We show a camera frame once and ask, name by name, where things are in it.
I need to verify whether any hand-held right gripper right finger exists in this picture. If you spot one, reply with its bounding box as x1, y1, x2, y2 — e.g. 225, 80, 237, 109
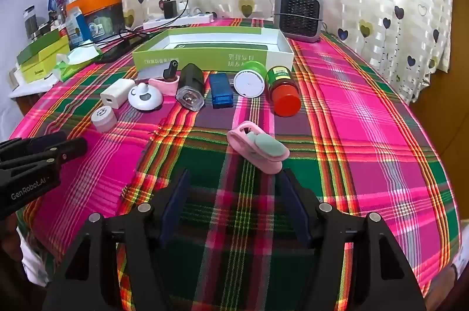
279, 168, 427, 311

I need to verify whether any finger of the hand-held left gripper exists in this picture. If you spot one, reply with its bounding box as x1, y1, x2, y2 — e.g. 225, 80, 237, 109
0, 138, 89, 174
0, 133, 69, 163

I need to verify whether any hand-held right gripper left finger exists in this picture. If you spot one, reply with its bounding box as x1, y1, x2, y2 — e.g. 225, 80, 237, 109
42, 168, 192, 311

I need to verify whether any small white round jar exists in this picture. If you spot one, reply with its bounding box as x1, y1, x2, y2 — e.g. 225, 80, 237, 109
91, 106, 116, 132

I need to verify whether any white cube charger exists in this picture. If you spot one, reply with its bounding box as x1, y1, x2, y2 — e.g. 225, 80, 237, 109
100, 78, 136, 110

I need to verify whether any pink clip grey disc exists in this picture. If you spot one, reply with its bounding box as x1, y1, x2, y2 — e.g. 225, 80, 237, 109
226, 121, 290, 174

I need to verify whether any white round knobbed device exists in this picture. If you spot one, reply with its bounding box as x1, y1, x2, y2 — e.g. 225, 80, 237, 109
128, 83, 164, 111

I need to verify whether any red cap bottle green label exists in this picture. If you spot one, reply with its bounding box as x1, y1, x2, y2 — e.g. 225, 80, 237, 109
266, 66, 301, 117

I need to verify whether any blue usb tester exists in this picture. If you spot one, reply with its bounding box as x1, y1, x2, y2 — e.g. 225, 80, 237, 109
209, 74, 235, 109

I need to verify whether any black bicycle light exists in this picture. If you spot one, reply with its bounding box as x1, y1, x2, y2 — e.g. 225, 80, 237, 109
176, 63, 205, 112

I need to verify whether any green and white round jar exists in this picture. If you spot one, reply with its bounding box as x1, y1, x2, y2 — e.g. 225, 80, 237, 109
234, 61, 268, 99

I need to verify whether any green gift box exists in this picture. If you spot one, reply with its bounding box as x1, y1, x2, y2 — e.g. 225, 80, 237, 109
132, 27, 295, 73

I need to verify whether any white side cabinet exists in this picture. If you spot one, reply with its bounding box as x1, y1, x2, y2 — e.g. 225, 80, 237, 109
7, 76, 55, 99

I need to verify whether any lime green box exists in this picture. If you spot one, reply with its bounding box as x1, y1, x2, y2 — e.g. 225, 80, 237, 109
20, 45, 72, 84

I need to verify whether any pink green plaid tablecloth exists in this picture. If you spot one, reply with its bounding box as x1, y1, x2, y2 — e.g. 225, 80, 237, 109
7, 18, 462, 311

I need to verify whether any green tissue pack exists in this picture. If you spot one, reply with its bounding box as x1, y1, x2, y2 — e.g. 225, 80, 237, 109
51, 43, 103, 82

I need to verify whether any dark green box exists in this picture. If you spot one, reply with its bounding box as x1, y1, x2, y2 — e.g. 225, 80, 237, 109
16, 29, 70, 65

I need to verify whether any black phone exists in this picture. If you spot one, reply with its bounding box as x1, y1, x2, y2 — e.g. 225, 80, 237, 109
97, 36, 149, 64

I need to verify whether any dark glass jar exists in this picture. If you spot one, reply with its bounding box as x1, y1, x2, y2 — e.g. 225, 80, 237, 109
24, 6, 39, 40

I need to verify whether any blue white carton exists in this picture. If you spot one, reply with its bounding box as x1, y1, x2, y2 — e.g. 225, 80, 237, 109
66, 7, 92, 44

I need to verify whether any white power strip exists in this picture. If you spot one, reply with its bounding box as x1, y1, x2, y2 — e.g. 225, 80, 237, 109
143, 12, 215, 31

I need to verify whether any grey space heater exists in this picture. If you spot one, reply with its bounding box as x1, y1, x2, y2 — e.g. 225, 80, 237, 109
273, 0, 325, 43

